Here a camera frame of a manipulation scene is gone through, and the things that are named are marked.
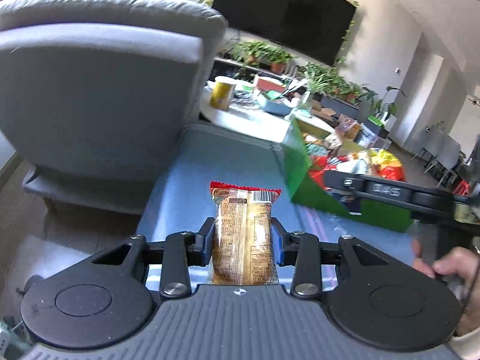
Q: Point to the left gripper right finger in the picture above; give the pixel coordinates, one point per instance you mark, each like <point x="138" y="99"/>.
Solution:
<point x="300" y="250"/>

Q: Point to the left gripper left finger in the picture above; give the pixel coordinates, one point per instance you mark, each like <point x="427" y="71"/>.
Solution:
<point x="181" y="251"/>

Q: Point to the brown red snack packet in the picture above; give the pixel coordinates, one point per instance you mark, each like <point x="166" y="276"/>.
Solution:
<point x="242" y="251"/>

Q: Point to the person right hand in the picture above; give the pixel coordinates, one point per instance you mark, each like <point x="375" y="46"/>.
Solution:
<point x="464" y="263"/>

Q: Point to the yellow snack bag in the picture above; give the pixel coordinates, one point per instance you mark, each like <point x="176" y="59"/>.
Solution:
<point x="387" y="165"/>

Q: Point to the green cardboard box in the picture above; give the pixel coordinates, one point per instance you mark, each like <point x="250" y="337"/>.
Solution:
<point x="337" y="194"/>

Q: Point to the tall leafy floor plant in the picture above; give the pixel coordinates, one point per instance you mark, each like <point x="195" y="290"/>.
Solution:
<point x="383" y="108"/>

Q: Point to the white round coffee table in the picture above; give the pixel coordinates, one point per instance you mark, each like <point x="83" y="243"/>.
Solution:
<point x="248" y="121"/>

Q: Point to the blue snack basket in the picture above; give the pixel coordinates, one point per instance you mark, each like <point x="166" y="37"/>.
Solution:
<point x="273" y="103"/>

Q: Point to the yellow tin can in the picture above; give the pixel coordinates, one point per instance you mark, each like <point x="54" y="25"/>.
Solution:
<point x="222" y="92"/>

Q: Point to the grey sofa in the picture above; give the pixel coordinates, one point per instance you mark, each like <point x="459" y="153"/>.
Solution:
<point x="95" y="93"/>

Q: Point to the black wall television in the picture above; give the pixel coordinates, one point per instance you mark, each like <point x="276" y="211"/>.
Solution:
<point x="312" y="27"/>

